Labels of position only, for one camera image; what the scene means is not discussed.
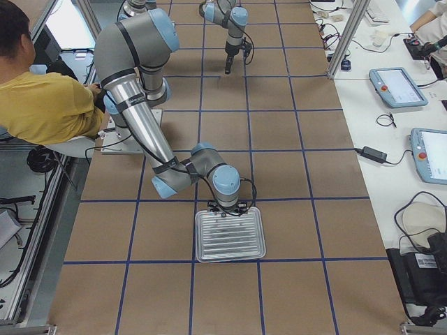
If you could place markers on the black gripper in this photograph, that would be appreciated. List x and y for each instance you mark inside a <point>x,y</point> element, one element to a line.
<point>225,211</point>
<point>230,56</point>

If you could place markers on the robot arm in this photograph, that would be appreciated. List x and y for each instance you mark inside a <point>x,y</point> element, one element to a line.
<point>226,14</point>
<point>129,56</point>

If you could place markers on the ribbed metal tray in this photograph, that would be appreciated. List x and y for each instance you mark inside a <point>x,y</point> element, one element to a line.
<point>229,238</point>

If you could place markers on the white chair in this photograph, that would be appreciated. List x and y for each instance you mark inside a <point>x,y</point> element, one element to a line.
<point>43,158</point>

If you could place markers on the white side table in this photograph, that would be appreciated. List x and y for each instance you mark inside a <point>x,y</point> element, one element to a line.
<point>371,123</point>

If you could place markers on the black power adapter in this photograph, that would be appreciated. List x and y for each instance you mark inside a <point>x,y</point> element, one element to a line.
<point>372,154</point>

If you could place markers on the blue teach pendant far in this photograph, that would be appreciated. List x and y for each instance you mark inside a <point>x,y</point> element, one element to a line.
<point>396,88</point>

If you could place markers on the blue teach pendant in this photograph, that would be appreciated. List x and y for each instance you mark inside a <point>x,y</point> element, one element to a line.
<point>429,154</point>
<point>396,88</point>

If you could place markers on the person in yellow shirt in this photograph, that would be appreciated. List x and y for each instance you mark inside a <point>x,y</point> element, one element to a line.
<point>40,109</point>

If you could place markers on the round white plate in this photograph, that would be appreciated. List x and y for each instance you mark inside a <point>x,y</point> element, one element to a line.
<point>422,220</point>

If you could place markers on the blue teach pendant near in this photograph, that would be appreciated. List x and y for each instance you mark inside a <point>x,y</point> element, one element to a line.
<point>429,154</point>

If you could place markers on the black box on table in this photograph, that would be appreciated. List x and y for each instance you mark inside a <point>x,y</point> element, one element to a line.
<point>421,279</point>

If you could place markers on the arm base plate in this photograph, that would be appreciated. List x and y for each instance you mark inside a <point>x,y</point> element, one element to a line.
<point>129,139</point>

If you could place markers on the aluminium corner post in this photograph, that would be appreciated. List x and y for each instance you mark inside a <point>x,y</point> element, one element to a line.
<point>353,22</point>

